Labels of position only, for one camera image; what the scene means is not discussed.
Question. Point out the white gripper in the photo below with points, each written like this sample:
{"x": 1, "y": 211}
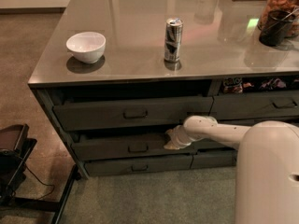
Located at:
{"x": 177, "y": 137}

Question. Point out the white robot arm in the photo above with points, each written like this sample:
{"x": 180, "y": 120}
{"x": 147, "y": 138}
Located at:
{"x": 267, "y": 166}

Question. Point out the snack bags in drawer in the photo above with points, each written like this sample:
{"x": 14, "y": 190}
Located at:
{"x": 256, "y": 84}

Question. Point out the grey drawer cabinet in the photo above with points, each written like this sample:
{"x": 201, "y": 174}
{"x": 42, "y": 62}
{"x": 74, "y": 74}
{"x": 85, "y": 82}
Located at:
{"x": 219, "y": 40}

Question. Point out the silver drink can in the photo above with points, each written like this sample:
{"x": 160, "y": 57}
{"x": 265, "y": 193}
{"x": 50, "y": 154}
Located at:
{"x": 172, "y": 42}

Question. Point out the white ceramic bowl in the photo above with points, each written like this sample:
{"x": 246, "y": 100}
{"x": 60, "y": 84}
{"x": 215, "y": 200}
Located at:
{"x": 87, "y": 47}

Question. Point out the black stand with tray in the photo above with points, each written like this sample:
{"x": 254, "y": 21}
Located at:
{"x": 15, "y": 149}

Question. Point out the black cup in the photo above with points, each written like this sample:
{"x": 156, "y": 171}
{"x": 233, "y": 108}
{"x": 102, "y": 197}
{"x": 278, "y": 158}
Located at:
{"x": 277, "y": 26}

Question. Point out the glass snack jar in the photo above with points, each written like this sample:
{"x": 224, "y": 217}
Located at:
{"x": 291, "y": 6}

